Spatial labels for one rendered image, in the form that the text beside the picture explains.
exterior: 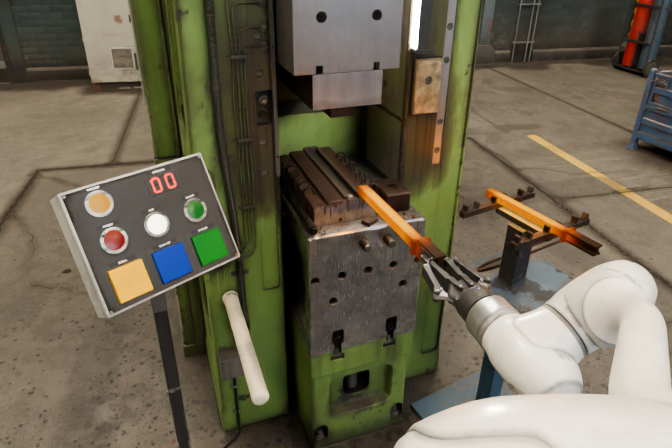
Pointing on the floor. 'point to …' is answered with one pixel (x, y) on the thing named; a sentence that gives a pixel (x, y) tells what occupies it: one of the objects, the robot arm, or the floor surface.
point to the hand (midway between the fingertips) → (429, 255)
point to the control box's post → (170, 368)
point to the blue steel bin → (655, 112)
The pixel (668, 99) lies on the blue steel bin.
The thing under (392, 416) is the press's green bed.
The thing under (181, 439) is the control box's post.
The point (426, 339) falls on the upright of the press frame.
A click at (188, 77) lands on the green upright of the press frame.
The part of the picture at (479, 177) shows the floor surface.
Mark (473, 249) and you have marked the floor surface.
